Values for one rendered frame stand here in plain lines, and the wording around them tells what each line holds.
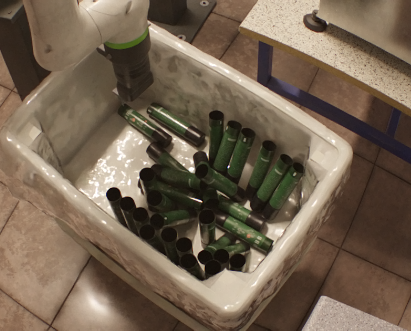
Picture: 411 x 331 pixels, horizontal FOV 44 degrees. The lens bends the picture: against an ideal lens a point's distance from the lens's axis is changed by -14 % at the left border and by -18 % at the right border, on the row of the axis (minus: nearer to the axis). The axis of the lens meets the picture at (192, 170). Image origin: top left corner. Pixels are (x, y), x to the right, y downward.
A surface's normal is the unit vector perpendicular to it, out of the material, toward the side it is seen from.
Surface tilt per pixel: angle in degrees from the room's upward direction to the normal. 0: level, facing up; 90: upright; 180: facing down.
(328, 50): 0
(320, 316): 0
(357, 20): 90
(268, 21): 0
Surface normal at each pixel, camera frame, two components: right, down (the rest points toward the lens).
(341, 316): -0.04, -0.45
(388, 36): -0.49, 0.79
